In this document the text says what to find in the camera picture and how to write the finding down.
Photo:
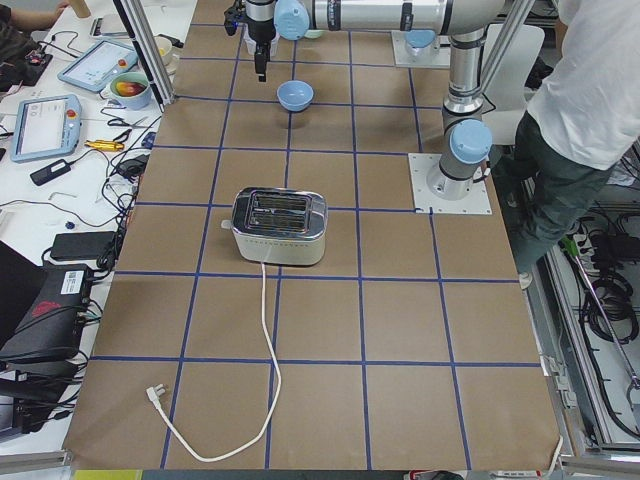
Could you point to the black power adapter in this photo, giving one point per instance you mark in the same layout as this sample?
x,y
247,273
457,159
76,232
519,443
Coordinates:
x,y
81,246

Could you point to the blue teach pendant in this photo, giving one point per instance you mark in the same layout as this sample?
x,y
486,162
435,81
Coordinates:
x,y
99,65
46,128

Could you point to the black scissors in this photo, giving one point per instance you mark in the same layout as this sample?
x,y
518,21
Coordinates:
x,y
125,123

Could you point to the green bowl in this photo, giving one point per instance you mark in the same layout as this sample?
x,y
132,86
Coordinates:
x,y
313,34

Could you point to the aluminium frame post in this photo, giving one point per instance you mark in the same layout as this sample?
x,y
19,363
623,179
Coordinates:
x,y
133,17

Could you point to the black red laptop bag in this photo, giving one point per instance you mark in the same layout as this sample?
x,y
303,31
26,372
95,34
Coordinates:
x,y
40,312

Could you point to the far blue teach pendant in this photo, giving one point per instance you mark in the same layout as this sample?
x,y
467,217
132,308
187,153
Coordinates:
x,y
99,65

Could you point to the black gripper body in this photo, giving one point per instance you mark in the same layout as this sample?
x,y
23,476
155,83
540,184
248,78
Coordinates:
x,y
260,30

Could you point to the white silver toaster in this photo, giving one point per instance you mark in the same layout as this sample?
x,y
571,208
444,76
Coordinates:
x,y
279,225

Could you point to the fruit pattern bowl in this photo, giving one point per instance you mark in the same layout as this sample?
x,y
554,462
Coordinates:
x,y
131,90

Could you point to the small black power brick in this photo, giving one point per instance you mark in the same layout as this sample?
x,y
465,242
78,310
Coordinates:
x,y
50,172

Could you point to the yellow handled tool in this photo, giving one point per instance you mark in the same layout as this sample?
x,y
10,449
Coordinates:
x,y
104,145

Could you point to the blue bowl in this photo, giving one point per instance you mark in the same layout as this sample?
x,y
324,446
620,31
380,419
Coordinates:
x,y
295,95

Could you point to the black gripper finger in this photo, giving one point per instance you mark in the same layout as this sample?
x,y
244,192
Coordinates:
x,y
261,59

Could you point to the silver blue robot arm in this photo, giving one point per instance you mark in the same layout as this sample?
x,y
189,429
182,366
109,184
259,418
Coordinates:
x,y
467,138

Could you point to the person in white shirt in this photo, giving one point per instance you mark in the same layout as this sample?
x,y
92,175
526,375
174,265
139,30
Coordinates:
x,y
580,122

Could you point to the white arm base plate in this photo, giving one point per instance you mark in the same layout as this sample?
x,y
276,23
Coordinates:
x,y
435,193

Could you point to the near blue teach pendant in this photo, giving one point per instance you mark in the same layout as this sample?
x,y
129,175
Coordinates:
x,y
46,128

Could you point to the yellow white cup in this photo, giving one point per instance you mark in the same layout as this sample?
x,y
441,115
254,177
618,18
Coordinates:
x,y
169,57

